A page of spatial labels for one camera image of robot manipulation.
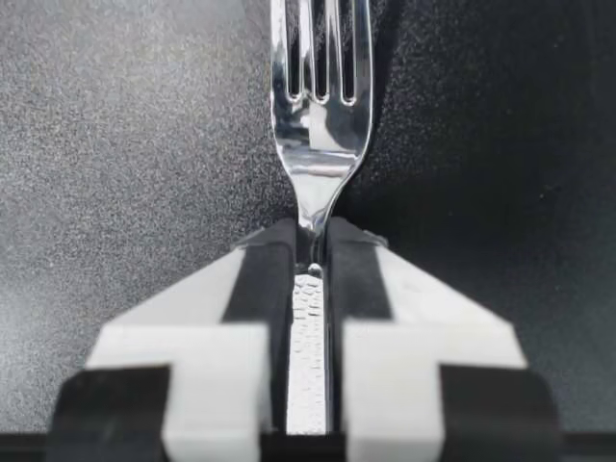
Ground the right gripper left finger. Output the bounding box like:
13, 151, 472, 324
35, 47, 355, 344
45, 217, 297, 462

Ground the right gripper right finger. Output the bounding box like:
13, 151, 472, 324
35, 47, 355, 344
327, 216, 572, 462

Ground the silver metal fork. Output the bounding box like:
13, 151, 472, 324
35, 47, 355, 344
269, 0, 375, 434

